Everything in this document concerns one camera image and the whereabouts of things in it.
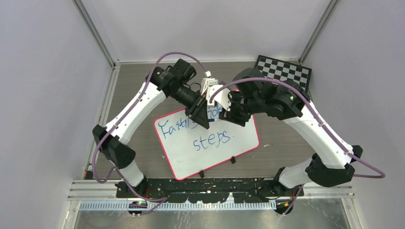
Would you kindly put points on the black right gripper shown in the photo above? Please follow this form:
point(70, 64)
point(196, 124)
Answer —
point(232, 116)

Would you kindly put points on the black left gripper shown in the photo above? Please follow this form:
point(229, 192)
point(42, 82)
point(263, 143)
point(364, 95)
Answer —
point(197, 111)

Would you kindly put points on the pink-framed whiteboard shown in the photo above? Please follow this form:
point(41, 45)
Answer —
point(190, 148)

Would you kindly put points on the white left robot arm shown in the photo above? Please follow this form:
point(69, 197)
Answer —
point(160, 84)

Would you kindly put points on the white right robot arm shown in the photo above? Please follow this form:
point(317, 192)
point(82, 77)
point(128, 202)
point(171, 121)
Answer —
point(252, 93)

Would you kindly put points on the black and white chessboard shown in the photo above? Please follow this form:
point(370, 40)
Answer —
point(283, 70)

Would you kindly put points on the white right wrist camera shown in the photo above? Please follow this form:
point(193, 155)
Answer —
point(216, 96)

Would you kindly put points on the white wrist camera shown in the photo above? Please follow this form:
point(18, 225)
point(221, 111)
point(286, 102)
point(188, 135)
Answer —
point(216, 96)
point(207, 82)

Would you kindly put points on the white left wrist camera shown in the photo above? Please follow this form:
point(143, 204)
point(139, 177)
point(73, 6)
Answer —
point(207, 82)

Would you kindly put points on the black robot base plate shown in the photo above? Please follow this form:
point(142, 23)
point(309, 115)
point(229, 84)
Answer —
point(207, 190)

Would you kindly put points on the aluminium frame rail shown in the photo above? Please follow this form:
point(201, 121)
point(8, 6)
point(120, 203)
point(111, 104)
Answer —
point(95, 196)

